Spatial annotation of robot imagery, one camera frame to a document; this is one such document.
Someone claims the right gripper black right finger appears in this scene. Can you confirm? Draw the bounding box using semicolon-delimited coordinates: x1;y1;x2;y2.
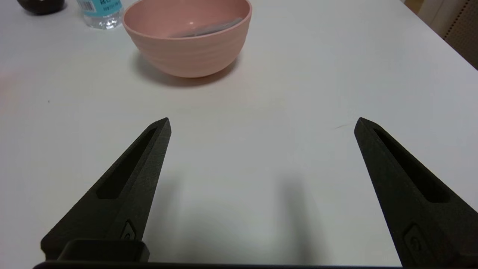
354;118;478;268

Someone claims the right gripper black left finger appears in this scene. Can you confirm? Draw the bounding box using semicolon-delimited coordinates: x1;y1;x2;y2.
40;118;171;262

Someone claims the pink bowl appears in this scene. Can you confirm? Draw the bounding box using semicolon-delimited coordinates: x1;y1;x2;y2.
122;0;252;78

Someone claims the blue-capped clear water bottle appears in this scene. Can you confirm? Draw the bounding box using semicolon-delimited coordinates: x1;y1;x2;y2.
77;0;124;30

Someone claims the small black glass jar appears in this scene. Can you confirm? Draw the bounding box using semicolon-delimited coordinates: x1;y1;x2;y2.
17;0;66;15

